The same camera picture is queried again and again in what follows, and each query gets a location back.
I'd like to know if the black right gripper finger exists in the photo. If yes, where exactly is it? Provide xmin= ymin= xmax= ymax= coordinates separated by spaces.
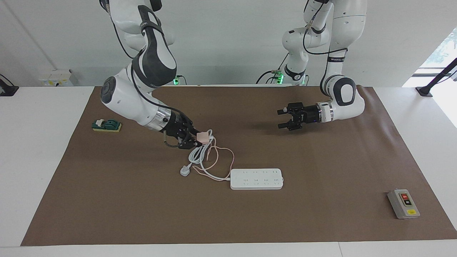
xmin=178 ymin=137 xmax=202 ymax=150
xmin=183 ymin=115 xmax=200 ymax=137

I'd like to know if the pink charger cable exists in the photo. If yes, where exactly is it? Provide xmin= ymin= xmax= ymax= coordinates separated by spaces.
xmin=193 ymin=137 xmax=235 ymax=181

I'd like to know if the white power strip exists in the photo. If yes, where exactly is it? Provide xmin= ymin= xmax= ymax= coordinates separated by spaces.
xmin=230 ymin=168 xmax=284 ymax=190

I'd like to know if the brown table mat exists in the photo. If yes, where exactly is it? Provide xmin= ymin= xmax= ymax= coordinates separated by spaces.
xmin=21 ymin=86 xmax=457 ymax=247

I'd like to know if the black tripod stand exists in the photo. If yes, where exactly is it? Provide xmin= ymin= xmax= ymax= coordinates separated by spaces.
xmin=416 ymin=57 xmax=457 ymax=97

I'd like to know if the grey push button box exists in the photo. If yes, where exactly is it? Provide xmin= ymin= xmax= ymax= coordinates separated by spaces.
xmin=387 ymin=189 xmax=421 ymax=219

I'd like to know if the black clamp stand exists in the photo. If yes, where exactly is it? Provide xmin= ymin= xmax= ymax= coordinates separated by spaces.
xmin=0 ymin=74 xmax=19 ymax=97

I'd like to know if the white power cord with plug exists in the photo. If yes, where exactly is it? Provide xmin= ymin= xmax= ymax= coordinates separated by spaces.
xmin=180 ymin=129 xmax=232 ymax=181

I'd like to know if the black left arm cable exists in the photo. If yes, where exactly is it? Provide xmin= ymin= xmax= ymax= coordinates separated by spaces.
xmin=303 ymin=0 xmax=349 ymax=56

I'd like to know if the green knife switch yellow base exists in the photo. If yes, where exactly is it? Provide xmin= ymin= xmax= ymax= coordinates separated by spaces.
xmin=92 ymin=119 xmax=122 ymax=133

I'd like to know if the white wall socket box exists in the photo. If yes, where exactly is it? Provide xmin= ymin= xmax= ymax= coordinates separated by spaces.
xmin=39 ymin=69 xmax=74 ymax=86

